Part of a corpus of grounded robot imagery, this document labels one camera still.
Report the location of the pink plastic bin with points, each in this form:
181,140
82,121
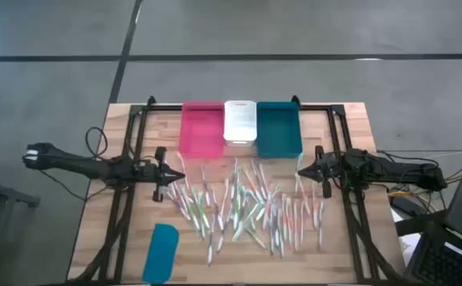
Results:
201,135

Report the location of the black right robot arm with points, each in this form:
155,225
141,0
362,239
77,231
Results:
393,171

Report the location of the black stand bar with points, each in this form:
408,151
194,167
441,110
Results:
417,226

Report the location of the teal plastic bin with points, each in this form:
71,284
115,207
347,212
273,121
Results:
278,131

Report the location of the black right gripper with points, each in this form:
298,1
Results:
326,171

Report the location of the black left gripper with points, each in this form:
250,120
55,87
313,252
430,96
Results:
151,171

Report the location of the teal plastic bin lid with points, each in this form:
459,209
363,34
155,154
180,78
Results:
160,254

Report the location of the white plastic bin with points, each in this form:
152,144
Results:
239,123

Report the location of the black power brick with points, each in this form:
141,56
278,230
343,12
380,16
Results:
403,206

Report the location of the black metal stand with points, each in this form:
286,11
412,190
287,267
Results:
1,194

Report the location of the white paper sheet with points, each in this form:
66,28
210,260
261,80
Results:
409,244

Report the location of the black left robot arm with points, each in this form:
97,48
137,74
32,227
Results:
76,165

